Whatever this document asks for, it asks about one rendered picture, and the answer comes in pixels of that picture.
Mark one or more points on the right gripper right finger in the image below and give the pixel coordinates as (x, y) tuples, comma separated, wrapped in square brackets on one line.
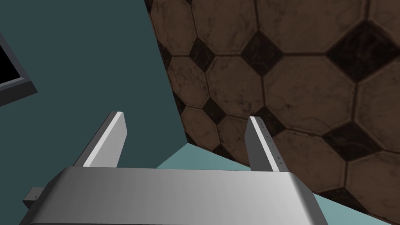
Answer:
[(263, 149)]

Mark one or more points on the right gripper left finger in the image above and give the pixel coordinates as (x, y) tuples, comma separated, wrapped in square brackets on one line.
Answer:
[(104, 145)]

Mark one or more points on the dark grey framed window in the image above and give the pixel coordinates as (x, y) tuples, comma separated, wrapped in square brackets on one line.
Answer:
[(11, 78)]

